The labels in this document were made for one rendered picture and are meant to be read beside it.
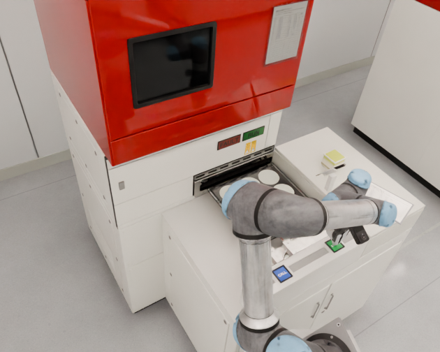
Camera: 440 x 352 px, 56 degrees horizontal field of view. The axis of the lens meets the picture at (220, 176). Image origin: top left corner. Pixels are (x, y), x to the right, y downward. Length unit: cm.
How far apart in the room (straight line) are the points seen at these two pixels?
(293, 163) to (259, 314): 91
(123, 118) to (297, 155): 93
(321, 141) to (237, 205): 113
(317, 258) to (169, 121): 75
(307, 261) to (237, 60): 78
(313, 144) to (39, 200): 197
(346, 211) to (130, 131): 74
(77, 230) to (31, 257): 32
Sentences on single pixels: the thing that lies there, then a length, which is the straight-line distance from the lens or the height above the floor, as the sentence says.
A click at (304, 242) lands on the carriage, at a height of 88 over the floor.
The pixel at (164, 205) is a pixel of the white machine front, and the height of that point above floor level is 86.
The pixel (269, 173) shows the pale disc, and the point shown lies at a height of 90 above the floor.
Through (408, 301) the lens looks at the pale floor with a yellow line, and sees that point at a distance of 287.
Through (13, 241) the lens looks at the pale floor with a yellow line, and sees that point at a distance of 298.
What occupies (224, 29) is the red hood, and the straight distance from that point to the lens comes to 140.
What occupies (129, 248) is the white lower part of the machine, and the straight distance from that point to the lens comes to 194.
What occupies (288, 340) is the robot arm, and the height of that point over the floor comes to 118.
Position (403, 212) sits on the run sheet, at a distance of 189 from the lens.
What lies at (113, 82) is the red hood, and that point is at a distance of 129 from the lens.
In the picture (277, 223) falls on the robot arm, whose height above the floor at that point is 149.
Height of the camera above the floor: 223
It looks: 44 degrees down
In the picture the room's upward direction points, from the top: 5 degrees clockwise
